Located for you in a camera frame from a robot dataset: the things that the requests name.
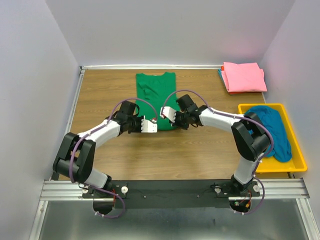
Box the pink folded t shirt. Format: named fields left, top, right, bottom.
left=221, top=62, right=267, bottom=93

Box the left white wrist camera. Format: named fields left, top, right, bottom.
left=140, top=116, right=158, bottom=134

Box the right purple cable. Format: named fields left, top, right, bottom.
left=159, top=89, right=275, bottom=216

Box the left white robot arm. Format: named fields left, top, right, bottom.
left=52, top=100, right=144, bottom=198

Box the blue crumpled t shirt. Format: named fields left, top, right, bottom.
left=245, top=105, right=292, bottom=163

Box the aluminium frame rail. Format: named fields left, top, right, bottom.
left=29, top=64, right=320, bottom=240

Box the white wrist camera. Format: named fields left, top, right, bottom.
left=160, top=106, right=177, bottom=123
left=140, top=116, right=158, bottom=134

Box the teal folded t shirt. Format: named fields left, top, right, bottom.
left=217, top=68, right=226, bottom=88

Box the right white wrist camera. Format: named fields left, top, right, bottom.
left=160, top=106, right=177, bottom=123

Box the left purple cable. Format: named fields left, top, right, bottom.
left=69, top=97, right=159, bottom=220

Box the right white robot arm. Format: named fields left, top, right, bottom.
left=161, top=94, right=273, bottom=196

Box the yellow plastic bin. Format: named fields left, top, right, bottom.
left=237, top=103, right=308, bottom=174

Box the green t shirt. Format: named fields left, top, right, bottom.
left=135, top=72, right=180, bottom=131

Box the purple cable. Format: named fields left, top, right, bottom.
left=69, top=97, right=159, bottom=220
left=159, top=89, right=275, bottom=216

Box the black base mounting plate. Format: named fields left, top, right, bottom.
left=81, top=179, right=262, bottom=215

